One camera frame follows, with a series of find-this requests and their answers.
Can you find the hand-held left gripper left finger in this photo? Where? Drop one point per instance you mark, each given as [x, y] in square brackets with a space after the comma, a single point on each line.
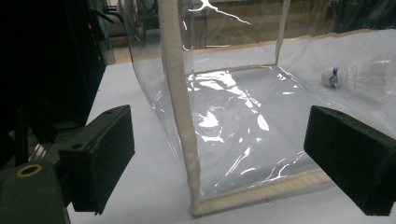
[99, 152]

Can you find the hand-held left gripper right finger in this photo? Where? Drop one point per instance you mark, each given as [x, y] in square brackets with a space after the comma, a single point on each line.
[351, 149]

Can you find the white badminton shuttlecock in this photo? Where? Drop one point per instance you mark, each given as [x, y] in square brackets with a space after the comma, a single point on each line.
[358, 79]

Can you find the clear plastic bag beige trim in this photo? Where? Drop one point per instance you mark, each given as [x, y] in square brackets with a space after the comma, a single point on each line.
[236, 102]

